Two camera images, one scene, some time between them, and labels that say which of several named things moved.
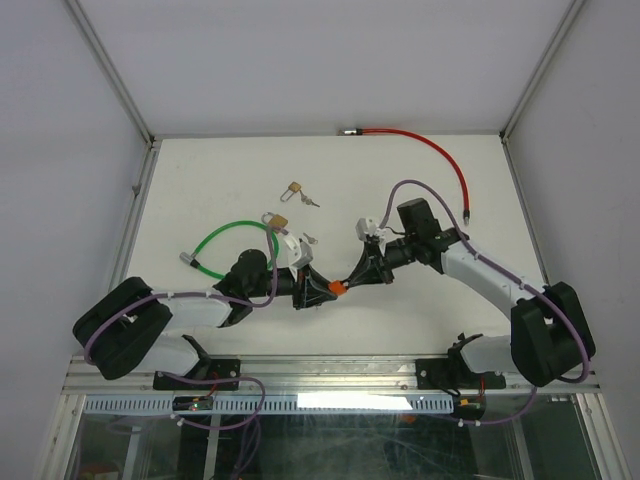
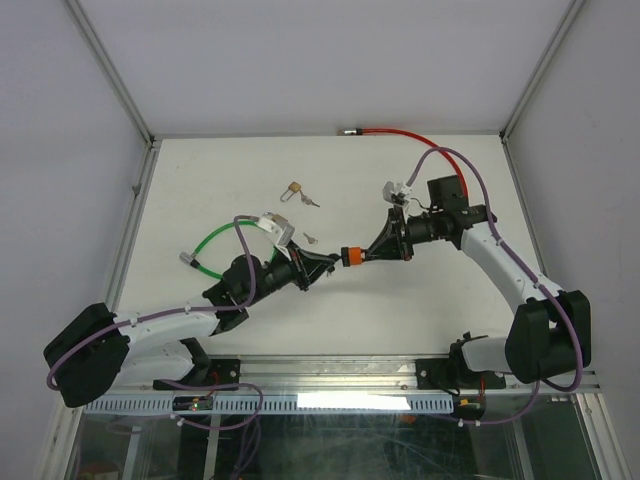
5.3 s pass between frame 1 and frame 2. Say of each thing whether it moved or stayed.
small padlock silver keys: stayed
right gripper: moved
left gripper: moved
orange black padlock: moved
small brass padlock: stayed
